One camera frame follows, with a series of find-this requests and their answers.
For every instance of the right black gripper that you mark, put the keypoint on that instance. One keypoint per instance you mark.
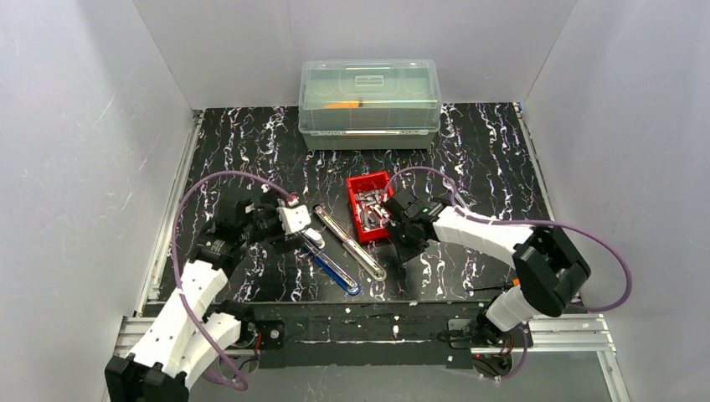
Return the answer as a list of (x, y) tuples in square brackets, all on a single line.
[(396, 209)]

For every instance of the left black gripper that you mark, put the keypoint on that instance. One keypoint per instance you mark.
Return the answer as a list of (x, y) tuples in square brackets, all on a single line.
[(270, 226)]

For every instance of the red plastic bin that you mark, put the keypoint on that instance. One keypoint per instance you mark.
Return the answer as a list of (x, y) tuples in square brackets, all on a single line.
[(365, 182)]

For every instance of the black silver stapler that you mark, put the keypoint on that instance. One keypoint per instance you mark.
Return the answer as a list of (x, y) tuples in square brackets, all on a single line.
[(363, 258)]

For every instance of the blue stapler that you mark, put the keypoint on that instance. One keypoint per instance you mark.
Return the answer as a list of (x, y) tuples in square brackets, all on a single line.
[(334, 270)]

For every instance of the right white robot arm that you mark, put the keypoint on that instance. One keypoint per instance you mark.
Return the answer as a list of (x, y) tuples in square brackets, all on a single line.
[(549, 267)]

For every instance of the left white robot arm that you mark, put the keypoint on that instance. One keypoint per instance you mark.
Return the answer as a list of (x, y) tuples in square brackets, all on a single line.
[(186, 336)]

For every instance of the pile of staple strips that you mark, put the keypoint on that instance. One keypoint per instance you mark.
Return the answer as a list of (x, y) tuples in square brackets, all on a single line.
[(370, 209)]

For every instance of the clear plastic storage box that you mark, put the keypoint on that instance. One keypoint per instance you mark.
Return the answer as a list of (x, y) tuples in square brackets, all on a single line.
[(401, 104)]

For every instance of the orange tool inside box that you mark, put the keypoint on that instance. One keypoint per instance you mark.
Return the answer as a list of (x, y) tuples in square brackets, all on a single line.
[(348, 104)]

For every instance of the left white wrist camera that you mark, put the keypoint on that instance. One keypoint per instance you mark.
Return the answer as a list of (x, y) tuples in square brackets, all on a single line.
[(294, 216)]

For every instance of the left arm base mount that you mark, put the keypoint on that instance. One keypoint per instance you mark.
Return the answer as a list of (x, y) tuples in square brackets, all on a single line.
[(260, 335)]

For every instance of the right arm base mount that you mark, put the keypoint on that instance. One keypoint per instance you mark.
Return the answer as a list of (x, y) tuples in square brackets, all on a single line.
[(469, 333)]

